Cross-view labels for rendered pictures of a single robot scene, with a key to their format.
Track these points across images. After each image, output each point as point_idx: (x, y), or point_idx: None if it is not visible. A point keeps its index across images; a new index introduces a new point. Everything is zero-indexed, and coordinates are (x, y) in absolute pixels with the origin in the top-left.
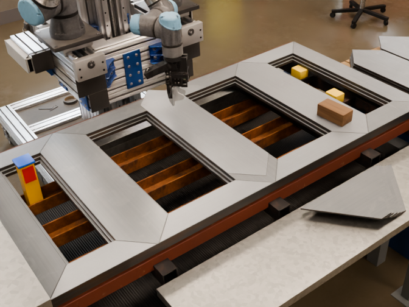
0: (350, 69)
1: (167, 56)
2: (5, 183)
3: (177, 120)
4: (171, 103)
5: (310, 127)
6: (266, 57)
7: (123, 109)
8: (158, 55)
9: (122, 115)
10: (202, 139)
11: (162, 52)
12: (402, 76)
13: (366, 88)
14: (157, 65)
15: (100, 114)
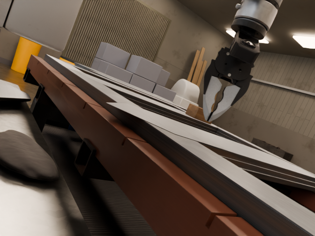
0: (123, 84)
1: (269, 27)
2: None
3: (222, 144)
4: (220, 115)
5: (203, 129)
6: (70, 66)
7: (193, 150)
8: None
9: (224, 162)
10: (264, 158)
11: (266, 16)
12: (141, 91)
13: (153, 98)
14: (248, 39)
15: (186, 188)
